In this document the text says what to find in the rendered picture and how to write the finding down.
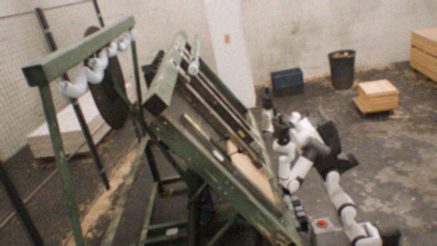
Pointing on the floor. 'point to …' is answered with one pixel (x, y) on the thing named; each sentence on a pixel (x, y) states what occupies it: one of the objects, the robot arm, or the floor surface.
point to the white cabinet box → (231, 48)
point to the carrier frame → (204, 215)
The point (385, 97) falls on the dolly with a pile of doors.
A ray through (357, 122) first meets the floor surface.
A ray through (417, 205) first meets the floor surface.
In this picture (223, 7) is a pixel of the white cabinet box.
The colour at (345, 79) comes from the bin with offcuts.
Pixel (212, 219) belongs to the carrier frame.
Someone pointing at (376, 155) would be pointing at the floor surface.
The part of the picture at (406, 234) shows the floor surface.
